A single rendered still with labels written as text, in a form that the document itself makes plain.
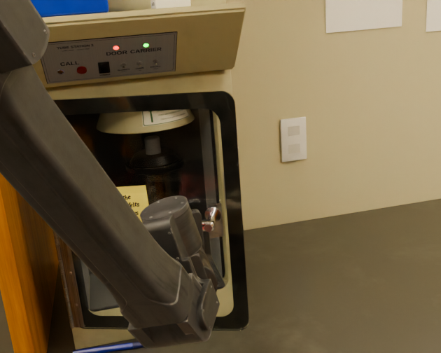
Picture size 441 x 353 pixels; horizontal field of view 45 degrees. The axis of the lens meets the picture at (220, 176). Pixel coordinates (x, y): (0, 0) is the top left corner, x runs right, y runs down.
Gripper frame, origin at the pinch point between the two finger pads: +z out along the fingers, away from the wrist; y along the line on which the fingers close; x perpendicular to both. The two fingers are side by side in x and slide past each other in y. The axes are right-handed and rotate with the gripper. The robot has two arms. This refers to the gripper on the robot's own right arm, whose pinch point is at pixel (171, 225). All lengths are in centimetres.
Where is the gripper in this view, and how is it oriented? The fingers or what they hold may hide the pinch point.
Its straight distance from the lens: 81.0
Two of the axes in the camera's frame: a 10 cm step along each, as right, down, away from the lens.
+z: -2.2, -2.8, 9.3
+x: -9.7, 1.3, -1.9
